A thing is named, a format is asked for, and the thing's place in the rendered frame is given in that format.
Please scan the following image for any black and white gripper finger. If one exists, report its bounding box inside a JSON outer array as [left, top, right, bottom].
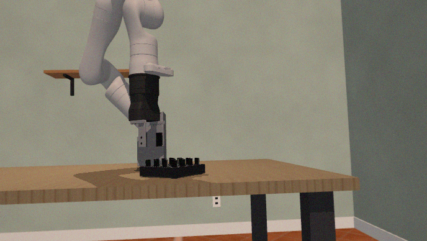
[[150, 120, 165, 147], [130, 120, 147, 147]]

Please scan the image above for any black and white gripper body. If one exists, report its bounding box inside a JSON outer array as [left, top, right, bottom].
[[128, 54, 174, 122]]

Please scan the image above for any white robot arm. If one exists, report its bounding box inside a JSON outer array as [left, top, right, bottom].
[[79, 0, 164, 118]]

